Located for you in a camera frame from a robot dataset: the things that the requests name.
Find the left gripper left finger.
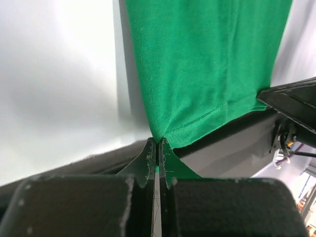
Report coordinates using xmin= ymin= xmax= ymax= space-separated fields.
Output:
xmin=0 ymin=139 xmax=156 ymax=237

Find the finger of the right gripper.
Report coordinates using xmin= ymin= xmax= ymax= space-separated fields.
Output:
xmin=257 ymin=77 xmax=316 ymax=143

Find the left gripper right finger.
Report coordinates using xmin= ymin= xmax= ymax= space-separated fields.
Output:
xmin=158 ymin=138 xmax=308 ymax=237

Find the green t shirt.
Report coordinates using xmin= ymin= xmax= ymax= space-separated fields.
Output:
xmin=123 ymin=0 xmax=293 ymax=181

